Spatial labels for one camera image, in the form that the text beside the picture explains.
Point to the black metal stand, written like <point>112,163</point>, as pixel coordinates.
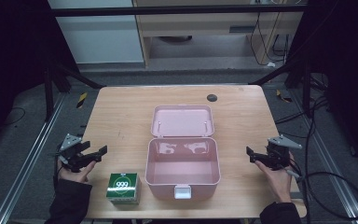
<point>59,81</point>
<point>295,74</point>

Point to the yellow black floor tape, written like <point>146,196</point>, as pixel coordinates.
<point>283,96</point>
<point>81,100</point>

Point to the light wooden desk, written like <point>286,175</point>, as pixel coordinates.
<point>199,23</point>

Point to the dark round table grommet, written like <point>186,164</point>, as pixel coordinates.
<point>212,98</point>

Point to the person's left hand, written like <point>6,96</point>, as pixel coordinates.
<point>74,175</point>

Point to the pink plastic storage box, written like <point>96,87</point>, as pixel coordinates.
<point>182,154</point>

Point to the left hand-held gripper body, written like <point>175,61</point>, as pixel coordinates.
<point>71,154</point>

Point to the white cabinet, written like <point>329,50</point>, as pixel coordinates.
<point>99,37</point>

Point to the person's right hand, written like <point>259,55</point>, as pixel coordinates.
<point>276,183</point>

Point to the aluminium floor rail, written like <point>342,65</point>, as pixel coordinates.
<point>329,155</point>
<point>28,161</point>

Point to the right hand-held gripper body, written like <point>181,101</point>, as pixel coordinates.
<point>279,152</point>

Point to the green medicine box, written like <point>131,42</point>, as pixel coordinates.
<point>122,188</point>

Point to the black metal frame bar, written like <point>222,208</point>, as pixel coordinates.
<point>180,10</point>

